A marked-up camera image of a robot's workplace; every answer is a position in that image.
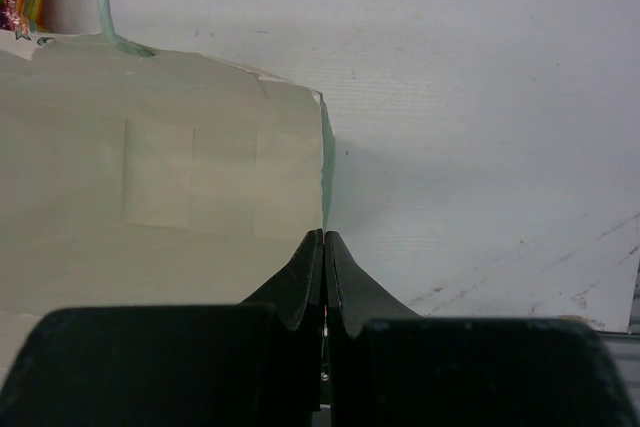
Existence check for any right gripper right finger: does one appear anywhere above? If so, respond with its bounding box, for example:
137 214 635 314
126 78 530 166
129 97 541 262
324 232 639 426

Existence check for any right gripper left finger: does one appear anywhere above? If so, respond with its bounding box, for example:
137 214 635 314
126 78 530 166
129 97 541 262
1 230 323 426

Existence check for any green printed paper bag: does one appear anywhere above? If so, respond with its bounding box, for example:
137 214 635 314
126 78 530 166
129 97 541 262
1 0 335 371

